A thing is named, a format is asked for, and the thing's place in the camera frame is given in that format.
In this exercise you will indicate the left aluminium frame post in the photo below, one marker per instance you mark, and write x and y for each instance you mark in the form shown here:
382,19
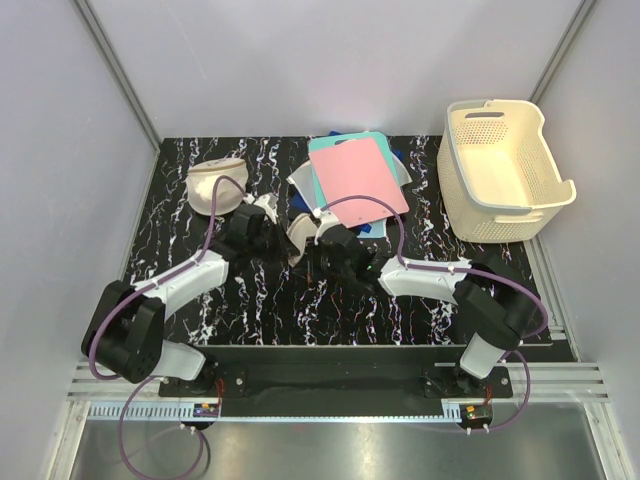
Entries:
101,39

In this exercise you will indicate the pink plastic board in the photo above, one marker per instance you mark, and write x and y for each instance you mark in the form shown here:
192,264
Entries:
355,180

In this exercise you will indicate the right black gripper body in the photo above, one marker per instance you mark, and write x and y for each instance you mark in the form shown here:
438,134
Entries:
322,265

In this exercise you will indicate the aluminium frame post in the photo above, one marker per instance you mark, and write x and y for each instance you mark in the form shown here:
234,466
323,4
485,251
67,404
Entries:
576,24
101,39

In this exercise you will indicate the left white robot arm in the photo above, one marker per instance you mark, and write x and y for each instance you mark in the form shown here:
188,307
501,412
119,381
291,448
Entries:
125,337

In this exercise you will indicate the teal plastic board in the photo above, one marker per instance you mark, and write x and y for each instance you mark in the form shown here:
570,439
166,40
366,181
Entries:
390,150

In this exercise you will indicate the far mesh laundry bag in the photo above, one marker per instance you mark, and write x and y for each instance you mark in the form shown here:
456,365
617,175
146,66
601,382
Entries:
222,181

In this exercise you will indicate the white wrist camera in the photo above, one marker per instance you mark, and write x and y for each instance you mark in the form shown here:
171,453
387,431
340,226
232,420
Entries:
326,220
268,203

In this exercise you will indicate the right aluminium frame post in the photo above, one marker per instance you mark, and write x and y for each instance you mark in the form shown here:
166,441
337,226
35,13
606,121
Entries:
576,24

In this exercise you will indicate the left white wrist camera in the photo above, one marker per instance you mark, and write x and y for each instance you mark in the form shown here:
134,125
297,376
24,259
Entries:
268,203

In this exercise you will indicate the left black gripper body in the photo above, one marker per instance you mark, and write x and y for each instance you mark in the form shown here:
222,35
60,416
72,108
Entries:
267,245

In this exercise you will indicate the cream plastic laundry basket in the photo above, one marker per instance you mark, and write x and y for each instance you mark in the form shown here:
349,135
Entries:
498,179

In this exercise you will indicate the mesh laundry bag with glasses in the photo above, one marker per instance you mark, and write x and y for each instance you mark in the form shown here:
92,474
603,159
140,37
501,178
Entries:
300,230

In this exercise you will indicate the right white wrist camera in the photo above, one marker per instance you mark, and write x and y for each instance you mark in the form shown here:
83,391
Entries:
326,220

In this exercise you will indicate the light blue board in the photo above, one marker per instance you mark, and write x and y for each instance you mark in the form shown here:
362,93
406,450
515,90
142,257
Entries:
371,231

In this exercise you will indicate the white slotted cable duct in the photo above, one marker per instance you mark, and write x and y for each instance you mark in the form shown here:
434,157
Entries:
190,411

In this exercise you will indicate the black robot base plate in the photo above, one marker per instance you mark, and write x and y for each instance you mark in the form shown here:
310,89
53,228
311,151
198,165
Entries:
364,358

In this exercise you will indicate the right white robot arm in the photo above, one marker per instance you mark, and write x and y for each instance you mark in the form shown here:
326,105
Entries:
489,296

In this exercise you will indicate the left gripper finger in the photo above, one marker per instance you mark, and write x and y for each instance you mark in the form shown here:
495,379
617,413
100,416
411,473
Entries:
288,249
284,229

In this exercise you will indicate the dark blue board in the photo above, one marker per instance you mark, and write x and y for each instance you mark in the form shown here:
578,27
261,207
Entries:
322,142

